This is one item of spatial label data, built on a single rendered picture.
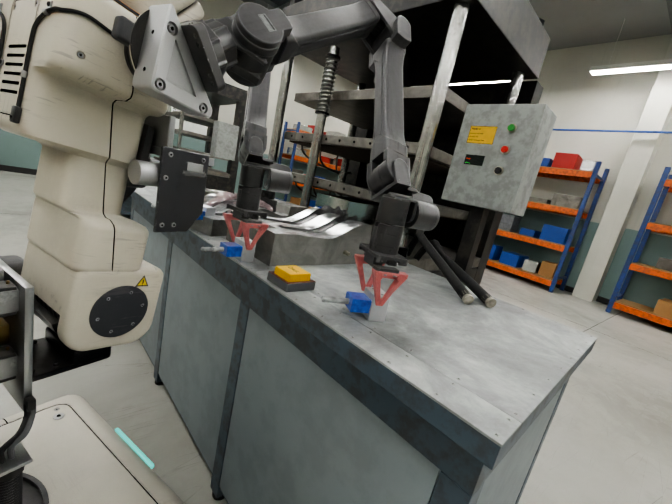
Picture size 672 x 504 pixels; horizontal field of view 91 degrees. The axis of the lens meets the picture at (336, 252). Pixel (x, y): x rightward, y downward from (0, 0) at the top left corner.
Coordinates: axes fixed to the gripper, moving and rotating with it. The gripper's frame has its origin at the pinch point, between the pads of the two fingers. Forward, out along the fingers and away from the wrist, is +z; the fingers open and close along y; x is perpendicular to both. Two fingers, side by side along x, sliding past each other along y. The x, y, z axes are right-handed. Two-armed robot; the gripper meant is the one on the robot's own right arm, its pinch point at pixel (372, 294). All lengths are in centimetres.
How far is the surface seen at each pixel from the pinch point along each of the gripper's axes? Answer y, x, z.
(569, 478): 25, -129, 85
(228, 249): 24.9, 28.6, 1.2
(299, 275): 10.7, 13.1, 1.3
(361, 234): 40.6, -11.3, -5.8
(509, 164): 49, -67, -41
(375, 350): -13.5, 3.7, 4.9
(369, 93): 117, -29, -68
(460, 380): -21.0, -7.5, 5.0
